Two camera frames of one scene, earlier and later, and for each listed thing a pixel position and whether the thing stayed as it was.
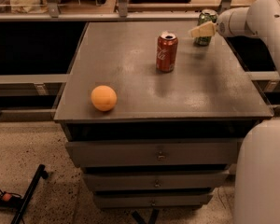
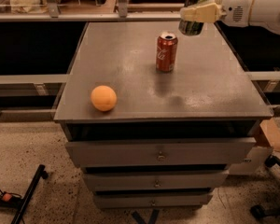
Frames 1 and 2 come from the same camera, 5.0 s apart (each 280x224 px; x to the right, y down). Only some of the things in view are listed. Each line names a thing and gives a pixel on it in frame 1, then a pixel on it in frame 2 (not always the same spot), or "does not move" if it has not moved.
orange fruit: (104, 98) does not move
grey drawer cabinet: (155, 120) does not move
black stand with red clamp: (12, 200) does not move
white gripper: (224, 24) -> (237, 7)
